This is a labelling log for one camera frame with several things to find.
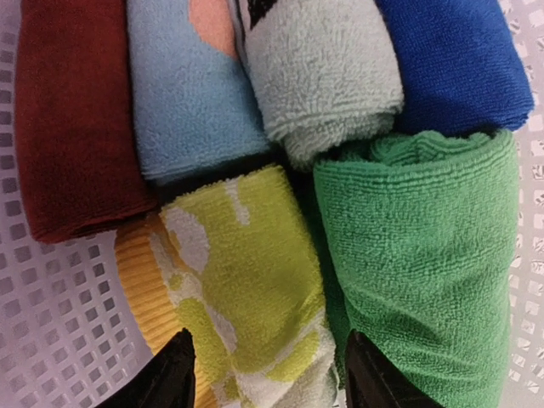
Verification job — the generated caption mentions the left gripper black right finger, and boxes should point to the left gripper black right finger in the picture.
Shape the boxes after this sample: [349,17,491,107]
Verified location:
[345,331,442,408]

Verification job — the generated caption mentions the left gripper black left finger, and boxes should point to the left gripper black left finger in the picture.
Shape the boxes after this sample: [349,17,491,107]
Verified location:
[97,329,196,408]

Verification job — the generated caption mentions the yellow patterned towel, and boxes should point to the yellow patterned towel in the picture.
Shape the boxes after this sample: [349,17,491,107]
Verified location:
[115,166,338,407]

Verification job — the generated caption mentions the green microfibre towel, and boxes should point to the green microfibre towel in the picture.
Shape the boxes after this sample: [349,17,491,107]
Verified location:
[313,130,519,407]

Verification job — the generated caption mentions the dark red rolled towel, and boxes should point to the dark red rolled towel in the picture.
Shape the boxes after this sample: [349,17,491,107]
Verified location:
[14,1,156,244]

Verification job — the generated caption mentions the light blue rolled towel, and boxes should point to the light blue rolled towel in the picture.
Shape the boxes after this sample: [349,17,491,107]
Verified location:
[127,1,271,185]

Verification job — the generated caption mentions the pale green rolled towel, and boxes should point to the pale green rolled towel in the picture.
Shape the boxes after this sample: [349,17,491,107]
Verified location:
[229,0,404,171]

